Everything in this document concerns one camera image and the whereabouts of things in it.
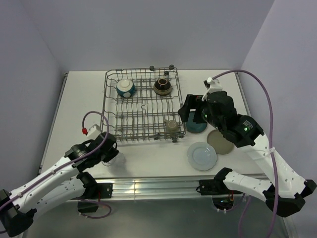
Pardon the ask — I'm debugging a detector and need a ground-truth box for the grey wire dish rack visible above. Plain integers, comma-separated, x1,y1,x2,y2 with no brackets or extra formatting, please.
101,64,186,142

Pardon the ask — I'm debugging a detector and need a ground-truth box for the grey ceramic mug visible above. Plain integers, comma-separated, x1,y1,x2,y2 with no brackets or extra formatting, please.
164,119,179,133

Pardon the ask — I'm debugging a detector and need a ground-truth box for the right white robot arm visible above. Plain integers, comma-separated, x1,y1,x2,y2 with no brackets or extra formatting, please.
178,91,317,217

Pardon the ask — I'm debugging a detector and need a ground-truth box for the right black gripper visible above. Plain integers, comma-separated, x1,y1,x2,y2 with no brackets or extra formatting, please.
177,94,223,131

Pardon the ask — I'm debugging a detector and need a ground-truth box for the aluminium front rail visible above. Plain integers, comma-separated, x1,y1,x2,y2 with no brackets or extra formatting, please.
96,176,214,201

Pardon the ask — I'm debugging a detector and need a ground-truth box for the beige ceramic saucer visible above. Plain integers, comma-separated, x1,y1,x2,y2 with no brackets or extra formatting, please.
207,130,234,155

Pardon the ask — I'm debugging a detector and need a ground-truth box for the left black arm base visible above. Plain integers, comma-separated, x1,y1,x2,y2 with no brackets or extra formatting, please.
77,183,113,214

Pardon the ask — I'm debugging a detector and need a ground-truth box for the teal glazed saucer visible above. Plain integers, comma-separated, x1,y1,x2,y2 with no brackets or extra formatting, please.
186,111,208,133

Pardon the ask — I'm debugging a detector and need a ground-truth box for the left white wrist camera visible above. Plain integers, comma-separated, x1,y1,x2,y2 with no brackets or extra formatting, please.
82,124,101,140

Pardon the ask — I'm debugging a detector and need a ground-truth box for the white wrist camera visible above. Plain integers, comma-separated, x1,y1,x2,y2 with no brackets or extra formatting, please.
82,124,101,140
202,77,223,101

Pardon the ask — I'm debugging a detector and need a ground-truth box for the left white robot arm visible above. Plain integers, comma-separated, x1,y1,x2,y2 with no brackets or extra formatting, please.
0,132,119,237

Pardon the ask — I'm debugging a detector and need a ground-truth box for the dark patterned bowl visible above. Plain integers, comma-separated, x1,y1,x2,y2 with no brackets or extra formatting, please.
154,78,172,96

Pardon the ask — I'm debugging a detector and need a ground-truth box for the teal white-dotted bowl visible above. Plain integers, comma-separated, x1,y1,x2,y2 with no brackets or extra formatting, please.
116,79,136,98

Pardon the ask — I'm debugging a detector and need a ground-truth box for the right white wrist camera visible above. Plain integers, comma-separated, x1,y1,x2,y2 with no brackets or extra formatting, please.
202,77,223,101

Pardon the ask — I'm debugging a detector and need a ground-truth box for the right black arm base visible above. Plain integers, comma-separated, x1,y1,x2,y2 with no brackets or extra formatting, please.
196,179,225,196

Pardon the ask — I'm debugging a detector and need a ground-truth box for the clear drinking glass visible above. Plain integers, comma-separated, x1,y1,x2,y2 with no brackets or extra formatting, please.
102,152,126,167

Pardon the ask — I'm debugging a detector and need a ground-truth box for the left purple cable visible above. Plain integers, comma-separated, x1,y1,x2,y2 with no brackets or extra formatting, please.
0,111,118,211

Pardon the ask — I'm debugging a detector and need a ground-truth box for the light blue scalloped plate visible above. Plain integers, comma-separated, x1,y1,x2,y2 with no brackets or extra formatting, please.
187,142,217,171

